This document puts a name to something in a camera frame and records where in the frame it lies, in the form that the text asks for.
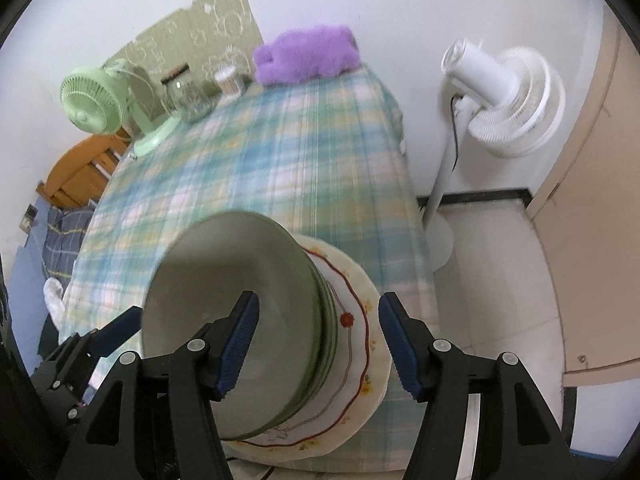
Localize white standing fan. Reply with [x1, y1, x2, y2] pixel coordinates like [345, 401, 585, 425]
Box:
[422, 37, 567, 273]

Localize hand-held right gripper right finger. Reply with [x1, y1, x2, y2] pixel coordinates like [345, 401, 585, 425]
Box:
[378, 291, 576, 480]

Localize wooden headboard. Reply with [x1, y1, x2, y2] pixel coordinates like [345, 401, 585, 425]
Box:
[36, 135, 128, 208]

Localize glass jar with brown lid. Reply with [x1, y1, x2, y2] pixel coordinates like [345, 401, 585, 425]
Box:
[161, 62, 215, 123]

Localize purple plush toy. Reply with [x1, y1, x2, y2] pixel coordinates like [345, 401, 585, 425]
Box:
[251, 24, 362, 86]

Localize grey plaid pillow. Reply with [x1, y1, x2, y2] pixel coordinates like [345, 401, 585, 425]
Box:
[40, 205, 96, 281]

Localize green table fan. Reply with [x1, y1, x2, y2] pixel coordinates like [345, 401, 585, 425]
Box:
[59, 59, 183, 157]

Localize white cloth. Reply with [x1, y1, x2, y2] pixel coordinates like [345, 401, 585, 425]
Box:
[42, 277, 68, 331]

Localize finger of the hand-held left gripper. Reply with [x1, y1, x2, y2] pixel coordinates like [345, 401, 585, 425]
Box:
[87, 306, 143, 362]

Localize small clear plastic container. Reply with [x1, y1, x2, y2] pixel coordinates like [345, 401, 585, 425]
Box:
[214, 65, 246, 97]

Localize red rimmed purple flower plate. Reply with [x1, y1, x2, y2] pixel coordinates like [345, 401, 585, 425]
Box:
[240, 240, 376, 448]

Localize green patterned board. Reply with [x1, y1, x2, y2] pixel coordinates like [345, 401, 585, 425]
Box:
[102, 0, 265, 96]

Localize black fan cable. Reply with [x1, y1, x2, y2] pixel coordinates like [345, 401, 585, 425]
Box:
[450, 92, 463, 171]

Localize beige door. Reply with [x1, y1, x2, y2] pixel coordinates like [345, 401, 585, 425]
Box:
[527, 5, 640, 388]

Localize large round yellow floral plate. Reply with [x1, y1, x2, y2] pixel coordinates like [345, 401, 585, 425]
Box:
[230, 234, 393, 458]

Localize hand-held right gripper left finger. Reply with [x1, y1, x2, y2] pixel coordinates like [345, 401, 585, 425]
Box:
[55, 290, 261, 480]

